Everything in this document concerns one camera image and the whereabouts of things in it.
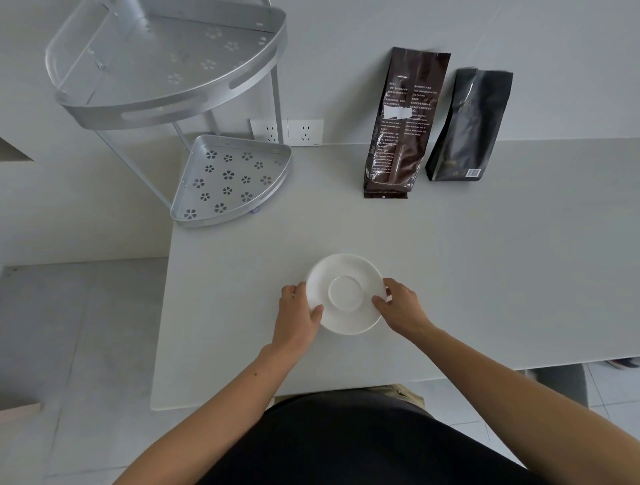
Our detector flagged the person's left hand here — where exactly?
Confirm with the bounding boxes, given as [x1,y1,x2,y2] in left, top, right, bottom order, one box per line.
[272,281,325,358]

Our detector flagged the person's right hand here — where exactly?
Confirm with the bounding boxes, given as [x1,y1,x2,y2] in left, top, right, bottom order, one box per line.
[371,277,439,336]

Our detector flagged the white saucer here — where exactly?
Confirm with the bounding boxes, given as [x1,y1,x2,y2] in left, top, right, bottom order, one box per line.
[305,252,389,336]

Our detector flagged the brown coffee bag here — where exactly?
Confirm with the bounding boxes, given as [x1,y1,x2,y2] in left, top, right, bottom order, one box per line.
[362,47,452,200]

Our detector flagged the black coffee bag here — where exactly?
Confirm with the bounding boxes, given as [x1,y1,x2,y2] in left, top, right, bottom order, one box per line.
[425,67,515,183]

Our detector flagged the silver metal corner shelf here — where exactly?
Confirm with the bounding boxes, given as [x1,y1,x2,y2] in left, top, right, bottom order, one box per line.
[45,0,293,229]

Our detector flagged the person's right forearm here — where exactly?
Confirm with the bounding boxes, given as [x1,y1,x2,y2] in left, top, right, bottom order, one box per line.
[409,322,640,485]

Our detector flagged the person's left forearm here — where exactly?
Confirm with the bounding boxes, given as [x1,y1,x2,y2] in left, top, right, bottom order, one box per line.
[113,342,301,485]

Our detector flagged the person's khaki trousers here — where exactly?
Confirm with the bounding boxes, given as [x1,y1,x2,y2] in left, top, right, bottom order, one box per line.
[275,383,426,408]

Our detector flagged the person's black shirt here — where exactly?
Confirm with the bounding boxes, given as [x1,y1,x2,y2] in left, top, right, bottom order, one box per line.
[197,389,546,485]

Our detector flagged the grey trash bin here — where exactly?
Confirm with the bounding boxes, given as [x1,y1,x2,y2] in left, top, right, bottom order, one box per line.
[519,363,591,408]

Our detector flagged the light wooden board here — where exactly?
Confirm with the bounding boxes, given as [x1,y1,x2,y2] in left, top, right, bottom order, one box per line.
[0,397,43,426]

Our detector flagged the white wall socket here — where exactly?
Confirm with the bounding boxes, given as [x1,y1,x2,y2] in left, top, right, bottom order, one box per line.
[286,118,325,147]
[249,118,285,146]

